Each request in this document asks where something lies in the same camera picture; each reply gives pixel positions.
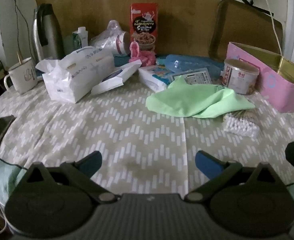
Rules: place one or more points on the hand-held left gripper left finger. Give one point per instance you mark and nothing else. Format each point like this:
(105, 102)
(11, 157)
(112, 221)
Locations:
(90, 165)

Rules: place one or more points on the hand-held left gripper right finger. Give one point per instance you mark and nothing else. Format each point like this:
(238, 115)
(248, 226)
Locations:
(207, 165)

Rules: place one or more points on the light green cloth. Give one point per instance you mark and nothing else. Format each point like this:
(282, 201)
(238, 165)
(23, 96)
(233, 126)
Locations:
(187, 100)

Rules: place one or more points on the pink tin box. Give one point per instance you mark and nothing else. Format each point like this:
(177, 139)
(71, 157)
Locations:
(274, 85)

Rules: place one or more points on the white wet wipe packet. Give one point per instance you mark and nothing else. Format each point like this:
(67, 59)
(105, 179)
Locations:
(114, 78)

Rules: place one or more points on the printed sachet packet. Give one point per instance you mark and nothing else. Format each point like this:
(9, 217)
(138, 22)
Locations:
(194, 76)

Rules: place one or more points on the small blue-print tissue pack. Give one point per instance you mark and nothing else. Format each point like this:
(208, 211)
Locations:
(153, 76)

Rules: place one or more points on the pink knitted cloth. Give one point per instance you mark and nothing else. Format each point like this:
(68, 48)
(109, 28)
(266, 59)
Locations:
(142, 56)

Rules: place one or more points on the cotton swab bag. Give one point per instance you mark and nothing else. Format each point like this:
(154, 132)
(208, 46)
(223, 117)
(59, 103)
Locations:
(240, 125)

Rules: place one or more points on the large white tissue pack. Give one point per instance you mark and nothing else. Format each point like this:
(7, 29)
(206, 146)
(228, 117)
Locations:
(71, 77)

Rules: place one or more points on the teal gridded mat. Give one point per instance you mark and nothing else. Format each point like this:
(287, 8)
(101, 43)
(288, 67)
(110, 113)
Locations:
(120, 60)

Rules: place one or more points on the white enamel mug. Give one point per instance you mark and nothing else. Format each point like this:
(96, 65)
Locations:
(24, 76)

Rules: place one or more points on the green carton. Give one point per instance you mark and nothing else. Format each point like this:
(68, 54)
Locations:
(69, 43)

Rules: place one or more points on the white squeeze tube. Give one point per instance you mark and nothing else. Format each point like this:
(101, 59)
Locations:
(82, 38)

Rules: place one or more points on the plastic bag with cup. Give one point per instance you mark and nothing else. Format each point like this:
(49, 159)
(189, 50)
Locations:
(111, 40)

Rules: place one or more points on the thin stick in mug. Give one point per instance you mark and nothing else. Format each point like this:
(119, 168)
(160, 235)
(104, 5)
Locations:
(19, 56)

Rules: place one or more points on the brown chair back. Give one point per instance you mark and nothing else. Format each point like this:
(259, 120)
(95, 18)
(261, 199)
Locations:
(247, 32)

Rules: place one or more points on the red snack box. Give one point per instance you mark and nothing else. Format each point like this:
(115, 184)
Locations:
(144, 25)

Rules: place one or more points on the brown paper wall sheet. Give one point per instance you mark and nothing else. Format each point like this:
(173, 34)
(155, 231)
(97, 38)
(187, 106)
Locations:
(106, 2)

